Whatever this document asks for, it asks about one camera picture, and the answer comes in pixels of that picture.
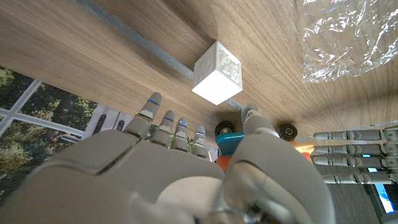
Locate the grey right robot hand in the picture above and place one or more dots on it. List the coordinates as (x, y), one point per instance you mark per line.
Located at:
(140, 180)

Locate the printed forest window backdrop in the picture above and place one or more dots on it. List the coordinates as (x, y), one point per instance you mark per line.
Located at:
(46, 109)

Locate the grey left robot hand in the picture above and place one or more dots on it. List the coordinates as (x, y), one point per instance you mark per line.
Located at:
(357, 149)

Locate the clear plastic wrap sheet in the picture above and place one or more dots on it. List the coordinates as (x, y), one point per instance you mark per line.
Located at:
(348, 37)

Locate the teal orange toy plane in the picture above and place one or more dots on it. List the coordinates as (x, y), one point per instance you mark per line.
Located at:
(228, 143)

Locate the white cube package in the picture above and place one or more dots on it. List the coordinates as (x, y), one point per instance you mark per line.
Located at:
(216, 77)

